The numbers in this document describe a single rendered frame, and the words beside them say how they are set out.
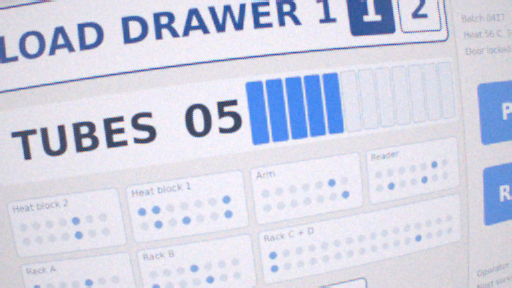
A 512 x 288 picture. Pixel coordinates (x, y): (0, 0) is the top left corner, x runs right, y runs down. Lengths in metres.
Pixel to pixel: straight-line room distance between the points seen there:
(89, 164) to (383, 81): 0.19
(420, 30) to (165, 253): 0.22
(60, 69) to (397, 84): 0.21
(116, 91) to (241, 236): 0.11
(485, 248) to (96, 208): 0.27
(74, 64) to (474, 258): 0.30
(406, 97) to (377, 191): 0.06
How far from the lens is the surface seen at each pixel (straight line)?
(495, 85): 0.36
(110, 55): 0.28
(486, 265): 0.38
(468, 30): 0.35
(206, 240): 0.29
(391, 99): 0.31
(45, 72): 0.29
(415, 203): 0.33
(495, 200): 0.36
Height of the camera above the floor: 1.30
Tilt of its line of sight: 45 degrees down
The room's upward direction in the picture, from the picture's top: 1 degrees clockwise
